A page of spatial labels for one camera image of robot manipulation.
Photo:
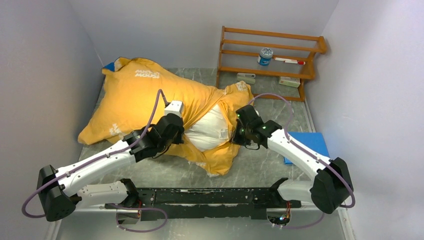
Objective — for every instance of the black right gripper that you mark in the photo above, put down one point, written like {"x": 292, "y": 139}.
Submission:
{"x": 237, "y": 139}

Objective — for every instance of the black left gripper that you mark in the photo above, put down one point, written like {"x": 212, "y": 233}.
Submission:
{"x": 178, "y": 139}

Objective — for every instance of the white pillow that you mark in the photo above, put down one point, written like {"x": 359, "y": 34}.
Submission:
{"x": 211, "y": 130}

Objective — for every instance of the blue and orange pillowcase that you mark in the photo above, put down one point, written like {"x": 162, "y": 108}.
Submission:
{"x": 129, "y": 103}

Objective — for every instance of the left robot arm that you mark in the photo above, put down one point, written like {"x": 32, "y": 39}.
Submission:
{"x": 63, "y": 190}

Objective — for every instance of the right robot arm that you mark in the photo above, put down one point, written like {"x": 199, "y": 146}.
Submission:
{"x": 329, "y": 183}

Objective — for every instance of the blue foam pad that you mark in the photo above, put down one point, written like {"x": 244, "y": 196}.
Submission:
{"x": 313, "y": 140}

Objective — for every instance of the small white box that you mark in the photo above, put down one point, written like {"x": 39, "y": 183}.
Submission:
{"x": 289, "y": 81}

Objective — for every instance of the blue round jar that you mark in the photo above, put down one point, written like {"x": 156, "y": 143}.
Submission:
{"x": 265, "y": 56}

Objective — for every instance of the red and white marker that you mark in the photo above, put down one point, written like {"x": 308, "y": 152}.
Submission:
{"x": 290, "y": 61}

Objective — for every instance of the orange wooden rack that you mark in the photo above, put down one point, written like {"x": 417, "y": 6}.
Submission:
{"x": 239, "y": 49}

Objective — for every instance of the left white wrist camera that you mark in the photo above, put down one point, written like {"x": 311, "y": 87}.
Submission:
{"x": 175, "y": 107}

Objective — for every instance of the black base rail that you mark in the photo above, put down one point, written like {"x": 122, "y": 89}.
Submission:
{"x": 198, "y": 203}

